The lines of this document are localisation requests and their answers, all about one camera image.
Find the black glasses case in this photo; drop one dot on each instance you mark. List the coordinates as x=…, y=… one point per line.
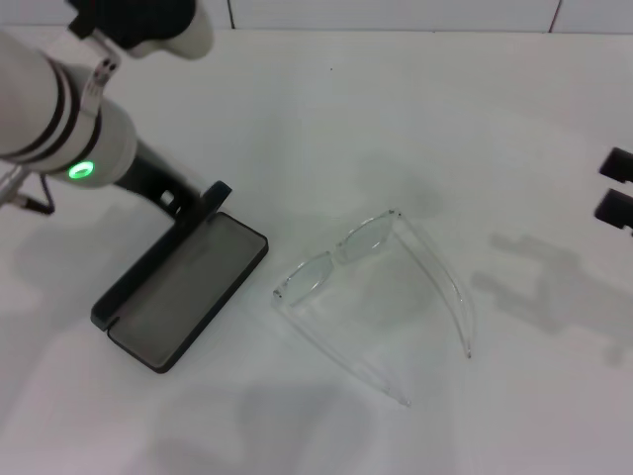
x=183, y=292

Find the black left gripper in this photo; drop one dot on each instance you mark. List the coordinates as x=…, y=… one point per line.
x=148, y=173

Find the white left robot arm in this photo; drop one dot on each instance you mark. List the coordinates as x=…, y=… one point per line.
x=49, y=109

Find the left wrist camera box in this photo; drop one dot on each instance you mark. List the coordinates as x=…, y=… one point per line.
x=190, y=29

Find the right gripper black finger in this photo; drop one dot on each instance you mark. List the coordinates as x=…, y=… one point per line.
x=615, y=209
x=618, y=164

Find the silver left camera mount bracket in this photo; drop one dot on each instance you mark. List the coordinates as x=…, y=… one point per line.
x=101, y=74

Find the clear transparent glasses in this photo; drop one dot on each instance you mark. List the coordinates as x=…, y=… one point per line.
x=338, y=250

